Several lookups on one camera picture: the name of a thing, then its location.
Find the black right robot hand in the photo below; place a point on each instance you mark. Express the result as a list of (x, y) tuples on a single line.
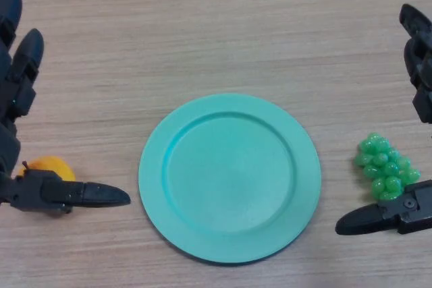
[(416, 207)]

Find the teal round plate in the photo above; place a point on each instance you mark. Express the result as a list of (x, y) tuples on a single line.
[(229, 180)]

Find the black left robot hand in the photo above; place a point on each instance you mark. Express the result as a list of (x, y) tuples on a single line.
[(20, 92)]

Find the yellow pear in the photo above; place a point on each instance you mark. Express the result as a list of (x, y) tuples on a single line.
[(50, 165)]

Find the green grape bunch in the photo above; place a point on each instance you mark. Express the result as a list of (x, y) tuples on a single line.
[(378, 156)]

